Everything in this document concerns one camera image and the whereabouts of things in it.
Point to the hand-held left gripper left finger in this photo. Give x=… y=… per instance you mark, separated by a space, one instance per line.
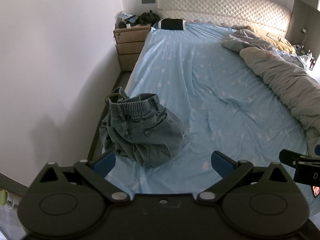
x=104 y=163

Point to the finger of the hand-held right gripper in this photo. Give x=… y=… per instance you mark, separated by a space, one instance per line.
x=287 y=157

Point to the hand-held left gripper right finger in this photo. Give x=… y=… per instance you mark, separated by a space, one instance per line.
x=221 y=163

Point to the grey-blue denim jeans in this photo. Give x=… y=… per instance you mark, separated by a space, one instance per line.
x=140 y=132

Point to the grey duvet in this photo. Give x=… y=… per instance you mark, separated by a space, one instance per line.
x=282 y=75

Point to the light blue star-print bed sheet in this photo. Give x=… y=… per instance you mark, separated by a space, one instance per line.
x=200 y=80

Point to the group of small bottles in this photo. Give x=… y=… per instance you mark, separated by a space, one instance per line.
x=311 y=57

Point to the green object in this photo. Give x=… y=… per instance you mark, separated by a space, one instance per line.
x=2 y=197

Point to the wooden nightstand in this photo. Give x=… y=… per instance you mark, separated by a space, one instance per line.
x=127 y=47

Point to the yellow pillow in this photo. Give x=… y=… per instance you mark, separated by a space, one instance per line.
x=275 y=38

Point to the black bolster pillow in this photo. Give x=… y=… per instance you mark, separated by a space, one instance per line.
x=172 y=24

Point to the dark cloth bundle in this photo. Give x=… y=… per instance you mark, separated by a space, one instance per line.
x=148 y=17

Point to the white quilted headboard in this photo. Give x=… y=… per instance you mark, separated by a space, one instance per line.
x=225 y=5

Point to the grey wall switch panel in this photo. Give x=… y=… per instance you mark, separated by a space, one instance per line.
x=148 y=0

